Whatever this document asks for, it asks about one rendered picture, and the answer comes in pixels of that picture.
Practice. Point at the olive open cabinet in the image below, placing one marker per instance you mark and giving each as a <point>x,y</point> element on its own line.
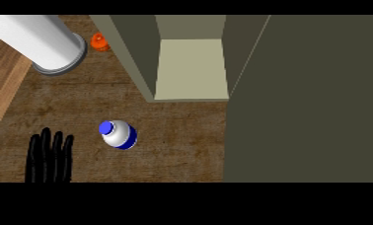
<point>185,67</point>

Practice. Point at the orange bottle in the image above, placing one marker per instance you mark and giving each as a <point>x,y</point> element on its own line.
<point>100,42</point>

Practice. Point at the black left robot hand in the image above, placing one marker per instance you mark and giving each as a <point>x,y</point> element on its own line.
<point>48,160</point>

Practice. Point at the blue capped water bottle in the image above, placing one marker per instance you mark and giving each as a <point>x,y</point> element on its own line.
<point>120,134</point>

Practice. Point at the white cylinder with grey rim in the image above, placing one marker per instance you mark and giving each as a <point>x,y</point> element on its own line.
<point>42,41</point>

